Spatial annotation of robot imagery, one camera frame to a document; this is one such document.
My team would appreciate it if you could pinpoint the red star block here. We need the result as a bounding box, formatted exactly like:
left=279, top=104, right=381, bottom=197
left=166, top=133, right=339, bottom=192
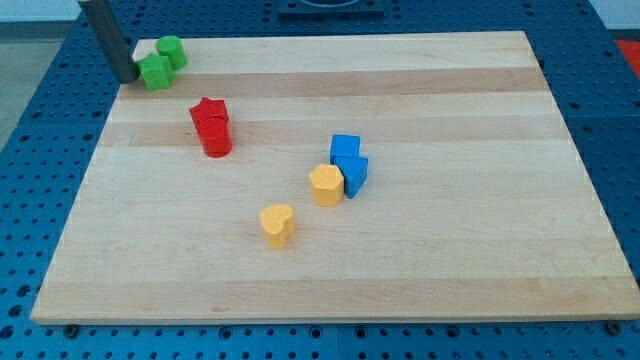
left=189, top=97, right=229, bottom=130

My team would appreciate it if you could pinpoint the yellow hexagon block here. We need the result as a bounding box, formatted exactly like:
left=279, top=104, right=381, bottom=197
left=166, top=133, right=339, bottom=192
left=309, top=164, right=344, bottom=207

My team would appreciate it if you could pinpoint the wooden board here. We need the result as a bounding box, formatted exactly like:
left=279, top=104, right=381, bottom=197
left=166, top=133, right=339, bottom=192
left=31, top=31, right=639, bottom=325

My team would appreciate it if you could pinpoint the blue cube block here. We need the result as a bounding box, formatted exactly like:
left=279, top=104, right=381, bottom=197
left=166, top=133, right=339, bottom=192
left=329, top=134, right=361, bottom=165

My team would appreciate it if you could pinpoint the blue triangle block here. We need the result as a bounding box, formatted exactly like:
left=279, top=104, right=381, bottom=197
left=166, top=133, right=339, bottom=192
left=335, top=157, right=369, bottom=199

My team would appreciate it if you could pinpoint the green star block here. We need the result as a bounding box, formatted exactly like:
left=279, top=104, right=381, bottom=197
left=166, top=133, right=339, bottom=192
left=136, top=53, right=174, bottom=91

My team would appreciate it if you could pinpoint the green cylinder block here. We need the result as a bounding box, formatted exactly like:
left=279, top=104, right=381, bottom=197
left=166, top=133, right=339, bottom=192
left=155, top=35, right=188, bottom=70

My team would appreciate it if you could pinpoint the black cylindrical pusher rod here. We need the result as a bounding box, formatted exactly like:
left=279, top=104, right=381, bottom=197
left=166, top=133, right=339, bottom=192
left=78, top=0, right=139, bottom=84

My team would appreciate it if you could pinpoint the red cylinder block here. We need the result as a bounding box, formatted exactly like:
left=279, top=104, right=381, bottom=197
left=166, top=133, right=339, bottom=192
left=197, top=118, right=233, bottom=158

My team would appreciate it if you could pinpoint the yellow heart block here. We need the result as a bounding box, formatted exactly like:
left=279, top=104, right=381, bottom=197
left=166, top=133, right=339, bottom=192
left=260, top=204, right=296, bottom=250

